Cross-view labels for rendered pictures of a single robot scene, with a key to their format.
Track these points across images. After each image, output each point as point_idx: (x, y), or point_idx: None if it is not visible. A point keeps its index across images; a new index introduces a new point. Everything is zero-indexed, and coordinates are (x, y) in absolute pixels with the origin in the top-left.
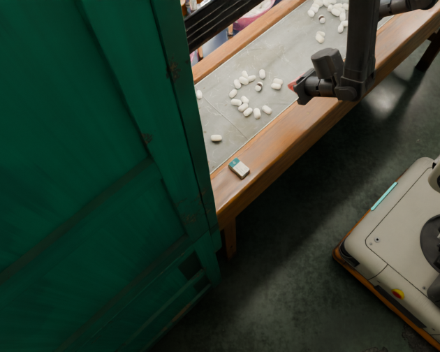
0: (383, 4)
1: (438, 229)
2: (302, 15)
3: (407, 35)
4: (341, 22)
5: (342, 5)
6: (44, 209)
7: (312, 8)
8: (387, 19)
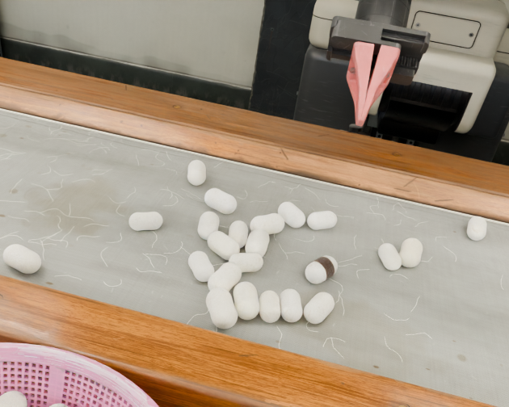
0: (405, 13)
1: (497, 134)
2: (342, 342)
3: (254, 114)
4: (302, 216)
5: (211, 232)
6: None
7: (297, 303)
8: (193, 155)
